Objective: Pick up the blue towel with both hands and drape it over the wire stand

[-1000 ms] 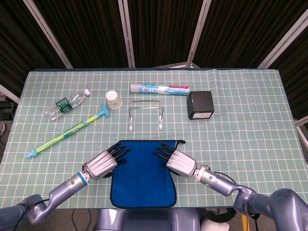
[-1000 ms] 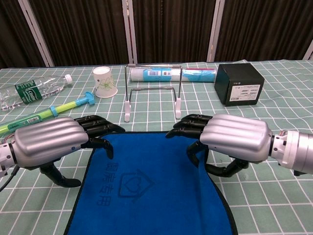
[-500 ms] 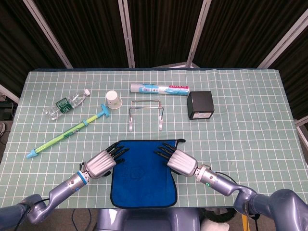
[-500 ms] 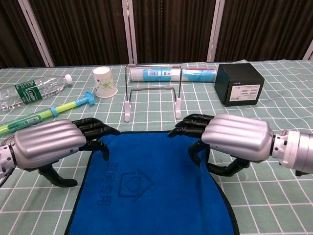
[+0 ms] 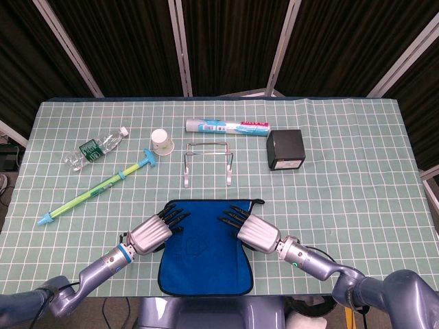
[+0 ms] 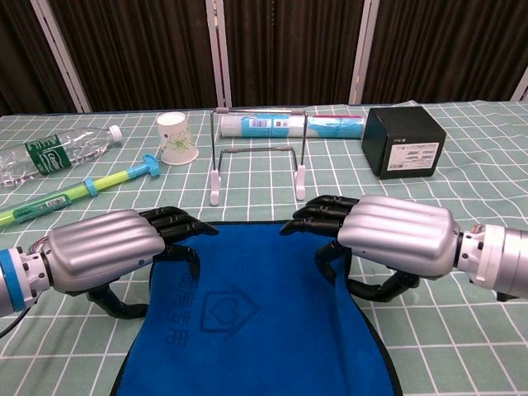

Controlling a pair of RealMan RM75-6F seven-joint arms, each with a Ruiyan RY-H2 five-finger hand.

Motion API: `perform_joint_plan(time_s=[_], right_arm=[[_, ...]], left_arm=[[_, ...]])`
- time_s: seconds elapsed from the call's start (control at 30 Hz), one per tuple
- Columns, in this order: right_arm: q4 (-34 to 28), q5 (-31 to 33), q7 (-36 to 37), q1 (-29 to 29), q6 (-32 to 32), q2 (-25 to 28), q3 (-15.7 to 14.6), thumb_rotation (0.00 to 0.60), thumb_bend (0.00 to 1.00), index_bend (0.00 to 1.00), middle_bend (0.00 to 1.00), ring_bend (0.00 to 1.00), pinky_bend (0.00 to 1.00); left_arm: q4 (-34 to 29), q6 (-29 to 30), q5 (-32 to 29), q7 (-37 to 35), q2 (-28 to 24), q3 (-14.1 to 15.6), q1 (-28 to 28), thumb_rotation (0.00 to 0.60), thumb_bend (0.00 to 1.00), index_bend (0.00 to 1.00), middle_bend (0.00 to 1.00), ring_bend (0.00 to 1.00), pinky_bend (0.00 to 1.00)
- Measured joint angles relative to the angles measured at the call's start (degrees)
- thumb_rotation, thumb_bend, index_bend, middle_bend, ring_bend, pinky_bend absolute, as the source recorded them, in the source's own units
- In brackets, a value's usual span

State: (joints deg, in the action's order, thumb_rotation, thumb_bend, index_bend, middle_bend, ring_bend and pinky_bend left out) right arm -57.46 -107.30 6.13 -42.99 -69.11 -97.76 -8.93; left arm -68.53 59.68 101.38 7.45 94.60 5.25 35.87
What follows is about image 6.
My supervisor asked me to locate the green blue toy water pump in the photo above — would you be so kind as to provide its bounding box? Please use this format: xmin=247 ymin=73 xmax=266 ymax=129
xmin=0 ymin=153 xmax=162 ymax=226

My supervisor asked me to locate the white partition frame post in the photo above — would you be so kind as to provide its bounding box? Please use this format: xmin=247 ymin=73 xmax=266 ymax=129
xmin=205 ymin=0 xmax=233 ymax=109
xmin=510 ymin=64 xmax=528 ymax=102
xmin=347 ymin=0 xmax=381 ymax=106
xmin=29 ymin=0 xmax=92 ymax=114

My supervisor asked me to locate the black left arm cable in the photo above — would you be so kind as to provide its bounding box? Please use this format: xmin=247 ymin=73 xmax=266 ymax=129
xmin=0 ymin=295 xmax=40 ymax=340

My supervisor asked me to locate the metal wire rack stand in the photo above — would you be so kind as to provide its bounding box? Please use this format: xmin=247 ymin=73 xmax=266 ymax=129
xmin=209 ymin=106 xmax=309 ymax=206

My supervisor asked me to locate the green grid tablecloth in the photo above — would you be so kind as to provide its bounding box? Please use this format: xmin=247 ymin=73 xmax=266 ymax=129
xmin=0 ymin=98 xmax=528 ymax=396

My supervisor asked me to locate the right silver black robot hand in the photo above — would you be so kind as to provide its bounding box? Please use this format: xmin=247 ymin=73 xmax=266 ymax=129
xmin=279 ymin=195 xmax=463 ymax=304

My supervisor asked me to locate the white blue plastic bag roll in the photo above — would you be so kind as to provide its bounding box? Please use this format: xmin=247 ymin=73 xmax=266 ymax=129
xmin=218 ymin=111 xmax=367 ymax=142

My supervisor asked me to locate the clear water bottle green label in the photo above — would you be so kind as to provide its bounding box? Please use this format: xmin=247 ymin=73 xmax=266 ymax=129
xmin=0 ymin=125 xmax=124 ymax=189

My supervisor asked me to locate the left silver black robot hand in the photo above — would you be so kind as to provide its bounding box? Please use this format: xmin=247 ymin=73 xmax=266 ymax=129
xmin=45 ymin=205 xmax=219 ymax=321

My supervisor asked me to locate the blue microfiber cloth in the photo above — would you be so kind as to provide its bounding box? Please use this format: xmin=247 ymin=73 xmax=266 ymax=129
xmin=109 ymin=220 xmax=403 ymax=396

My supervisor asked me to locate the white paper cup floral print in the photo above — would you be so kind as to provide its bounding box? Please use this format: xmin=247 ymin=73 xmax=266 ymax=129
xmin=155 ymin=111 xmax=200 ymax=166

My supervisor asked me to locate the black cardboard box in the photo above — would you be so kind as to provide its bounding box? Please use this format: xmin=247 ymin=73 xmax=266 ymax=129
xmin=361 ymin=106 xmax=448 ymax=181

